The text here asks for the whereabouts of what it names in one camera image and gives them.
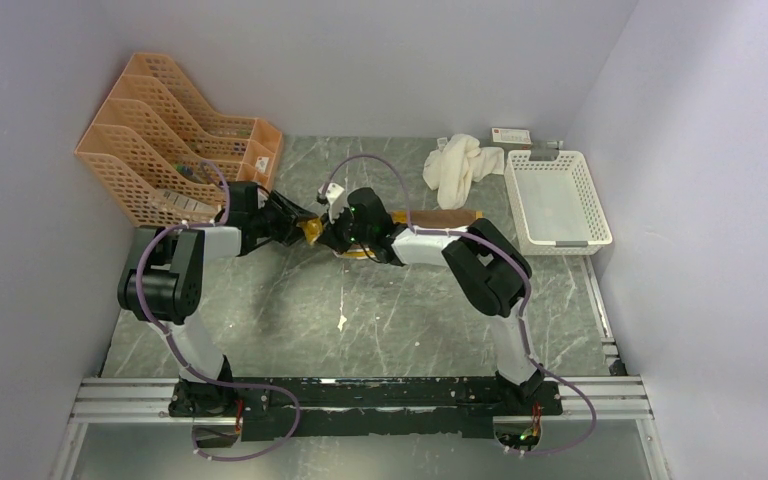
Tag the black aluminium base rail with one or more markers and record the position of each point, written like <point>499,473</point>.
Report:
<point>472,407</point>

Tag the white red small box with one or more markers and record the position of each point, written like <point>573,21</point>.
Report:
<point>510,136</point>

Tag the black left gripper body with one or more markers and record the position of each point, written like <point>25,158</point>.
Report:
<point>269,224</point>

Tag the white terry towel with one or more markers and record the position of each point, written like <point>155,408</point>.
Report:
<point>462,161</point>

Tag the white perforated plastic basket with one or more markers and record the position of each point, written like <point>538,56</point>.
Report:
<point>554,203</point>

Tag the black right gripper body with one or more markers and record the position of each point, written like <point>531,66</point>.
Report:
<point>345,232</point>

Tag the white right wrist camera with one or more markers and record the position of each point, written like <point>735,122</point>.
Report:
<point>334,197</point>

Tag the orange plastic file organizer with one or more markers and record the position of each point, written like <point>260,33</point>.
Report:
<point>156,146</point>

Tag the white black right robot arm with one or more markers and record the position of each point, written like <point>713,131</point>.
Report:
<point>491,273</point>

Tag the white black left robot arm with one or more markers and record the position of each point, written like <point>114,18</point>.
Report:
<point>162,282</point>

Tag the yellow brown bear towel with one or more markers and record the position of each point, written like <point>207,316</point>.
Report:
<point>313,229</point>

